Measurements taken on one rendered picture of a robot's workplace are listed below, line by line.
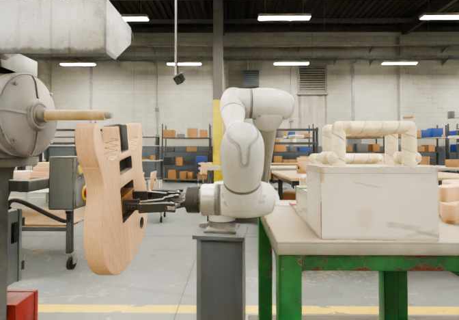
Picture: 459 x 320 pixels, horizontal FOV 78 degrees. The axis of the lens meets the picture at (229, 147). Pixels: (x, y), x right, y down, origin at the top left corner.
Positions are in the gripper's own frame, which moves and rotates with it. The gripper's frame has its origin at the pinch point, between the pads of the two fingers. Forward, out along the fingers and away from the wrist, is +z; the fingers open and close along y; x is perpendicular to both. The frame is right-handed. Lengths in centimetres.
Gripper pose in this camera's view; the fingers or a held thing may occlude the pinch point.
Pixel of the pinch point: (130, 200)
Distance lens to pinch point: 87.7
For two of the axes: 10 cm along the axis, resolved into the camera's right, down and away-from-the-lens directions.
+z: -10.0, 0.1, 0.1
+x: -0.1, -9.9, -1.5
